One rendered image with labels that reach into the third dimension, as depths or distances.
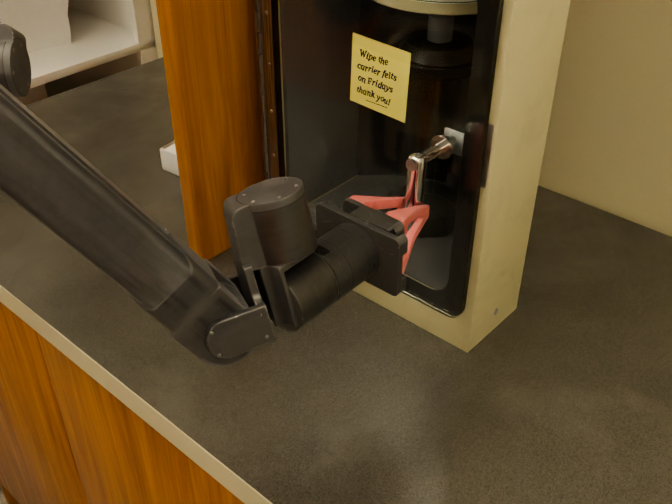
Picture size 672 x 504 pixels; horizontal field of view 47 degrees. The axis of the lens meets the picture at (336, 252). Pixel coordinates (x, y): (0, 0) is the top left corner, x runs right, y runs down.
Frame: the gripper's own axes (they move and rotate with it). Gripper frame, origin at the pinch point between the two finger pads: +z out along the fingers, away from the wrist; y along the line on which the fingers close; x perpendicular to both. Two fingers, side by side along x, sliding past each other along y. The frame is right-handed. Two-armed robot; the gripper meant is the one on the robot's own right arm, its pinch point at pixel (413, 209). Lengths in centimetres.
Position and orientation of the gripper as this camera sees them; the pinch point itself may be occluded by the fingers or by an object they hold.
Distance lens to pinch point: 79.7
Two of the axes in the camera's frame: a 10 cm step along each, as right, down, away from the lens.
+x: 0.2, 8.1, 5.9
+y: -7.5, -3.8, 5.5
